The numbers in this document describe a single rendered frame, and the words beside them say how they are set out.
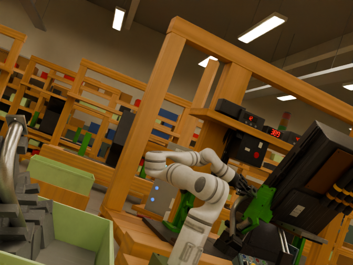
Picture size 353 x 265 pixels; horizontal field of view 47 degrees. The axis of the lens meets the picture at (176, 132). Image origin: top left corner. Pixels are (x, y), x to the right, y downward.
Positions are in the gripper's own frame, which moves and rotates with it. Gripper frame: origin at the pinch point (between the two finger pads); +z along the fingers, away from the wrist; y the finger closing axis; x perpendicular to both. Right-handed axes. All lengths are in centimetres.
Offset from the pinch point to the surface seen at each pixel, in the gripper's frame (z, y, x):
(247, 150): -6.7, 23.4, -3.4
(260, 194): 2.8, -2.8, -5.3
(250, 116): -15.7, 36.4, -13.6
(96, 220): -69, -63, 1
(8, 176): -104, -92, -35
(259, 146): -1.6, 27.9, -7.6
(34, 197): -95, -82, -19
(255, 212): 2.9, -12.5, -2.1
